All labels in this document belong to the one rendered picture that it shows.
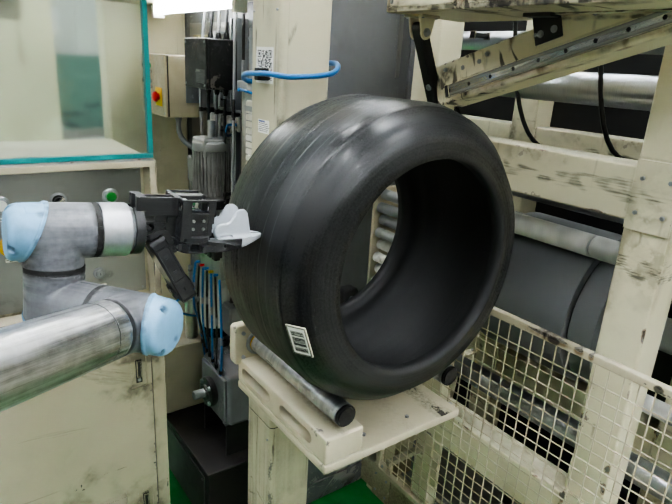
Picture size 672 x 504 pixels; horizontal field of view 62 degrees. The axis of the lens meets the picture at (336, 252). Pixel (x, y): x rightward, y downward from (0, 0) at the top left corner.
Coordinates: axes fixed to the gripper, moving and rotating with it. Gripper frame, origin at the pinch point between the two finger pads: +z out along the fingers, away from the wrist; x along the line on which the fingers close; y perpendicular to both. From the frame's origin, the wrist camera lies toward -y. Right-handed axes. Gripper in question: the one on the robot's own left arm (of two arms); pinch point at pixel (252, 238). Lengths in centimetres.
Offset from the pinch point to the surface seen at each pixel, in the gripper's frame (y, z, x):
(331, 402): -30.9, 17.1, -6.3
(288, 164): 12.4, 5.5, 0.6
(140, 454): -83, 5, 59
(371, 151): 16.9, 13.5, -10.1
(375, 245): -16, 63, 39
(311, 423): -36.5, 15.2, -3.8
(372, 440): -41, 28, -8
